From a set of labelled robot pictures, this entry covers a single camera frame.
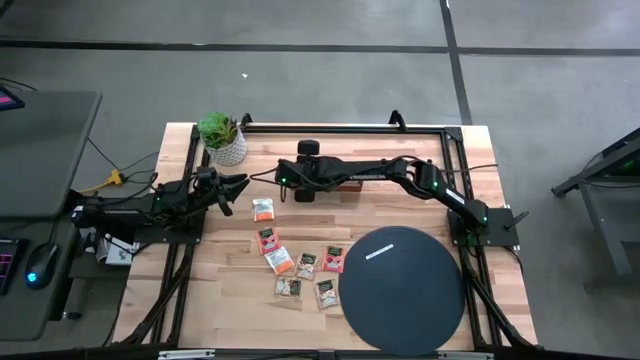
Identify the dark metal side table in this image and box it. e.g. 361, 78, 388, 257
551, 127, 640, 294

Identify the red tea packet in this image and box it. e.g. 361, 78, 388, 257
256, 227, 282, 257
322, 244, 347, 274

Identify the black computer mouse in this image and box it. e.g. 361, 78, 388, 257
24, 242, 60, 291

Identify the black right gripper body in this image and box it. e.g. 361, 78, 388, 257
277, 157, 324, 190

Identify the dark grey desk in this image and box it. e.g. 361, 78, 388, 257
0, 89, 104, 341

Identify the succulent in patterned white pot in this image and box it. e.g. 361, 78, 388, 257
197, 111, 249, 168

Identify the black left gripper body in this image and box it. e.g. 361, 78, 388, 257
192, 177, 234, 217

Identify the round dark blue placemat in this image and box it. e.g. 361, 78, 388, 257
337, 225, 466, 357

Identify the white printed box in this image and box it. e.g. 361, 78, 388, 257
94, 234, 141, 267

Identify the tan tea packet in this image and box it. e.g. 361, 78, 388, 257
314, 278, 341, 310
293, 251, 320, 282
272, 274, 304, 302

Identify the black aluminium table frame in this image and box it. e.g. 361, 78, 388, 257
112, 122, 539, 351

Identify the white orange tea packet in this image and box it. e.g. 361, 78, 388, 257
264, 245, 296, 276
252, 197, 276, 223

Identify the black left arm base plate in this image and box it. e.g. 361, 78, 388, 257
133, 209, 206, 245

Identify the monitor with pink screen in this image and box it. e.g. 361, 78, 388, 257
0, 84, 26, 113

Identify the thin black floor cable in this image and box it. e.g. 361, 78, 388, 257
87, 137, 160, 174

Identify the silver bracket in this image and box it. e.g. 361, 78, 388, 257
438, 351, 495, 360
158, 349, 216, 360

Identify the yellow power plug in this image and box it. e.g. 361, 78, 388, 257
77, 168, 126, 195

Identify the backlit black keyboard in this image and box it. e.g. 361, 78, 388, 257
0, 238, 26, 296

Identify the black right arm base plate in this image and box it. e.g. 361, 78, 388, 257
447, 207, 530, 247

